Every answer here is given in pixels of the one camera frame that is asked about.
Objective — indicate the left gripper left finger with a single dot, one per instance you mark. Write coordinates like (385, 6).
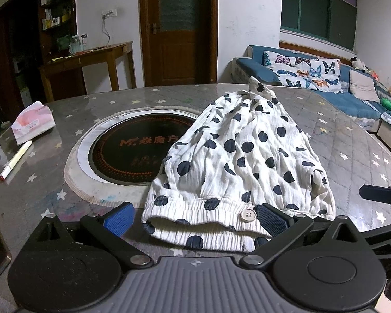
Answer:
(106, 231)

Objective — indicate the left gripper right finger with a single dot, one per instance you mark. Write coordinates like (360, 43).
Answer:
(286, 233)

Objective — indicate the white polka dot garment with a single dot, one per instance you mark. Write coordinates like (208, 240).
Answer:
(244, 150)

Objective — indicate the blue sofa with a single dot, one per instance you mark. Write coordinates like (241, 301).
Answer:
(373, 117)

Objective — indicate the black round induction cooktop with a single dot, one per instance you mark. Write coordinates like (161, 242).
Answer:
(131, 152)

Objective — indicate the white red marker pen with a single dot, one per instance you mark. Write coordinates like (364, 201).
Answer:
(14, 160)

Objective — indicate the beige cushion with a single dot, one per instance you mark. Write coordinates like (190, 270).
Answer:
(362, 87)

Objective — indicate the pink white tissue pack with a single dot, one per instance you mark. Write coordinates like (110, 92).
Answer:
(31, 122)

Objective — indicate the plush toy on sofa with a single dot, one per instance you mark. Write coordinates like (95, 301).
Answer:
(358, 64)

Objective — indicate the butterfly print pillow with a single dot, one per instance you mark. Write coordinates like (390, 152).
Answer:
(301, 72)

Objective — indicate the wooden console table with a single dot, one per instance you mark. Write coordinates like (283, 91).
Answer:
(106, 54)

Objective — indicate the glass jar on table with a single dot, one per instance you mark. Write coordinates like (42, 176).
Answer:
(75, 45)

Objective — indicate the dark green window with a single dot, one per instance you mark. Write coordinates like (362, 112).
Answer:
(333, 21)

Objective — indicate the dark wooden shelf cabinet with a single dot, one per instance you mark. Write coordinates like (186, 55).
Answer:
(32, 33)

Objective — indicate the brown wooden door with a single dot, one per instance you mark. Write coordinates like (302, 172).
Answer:
(179, 41)

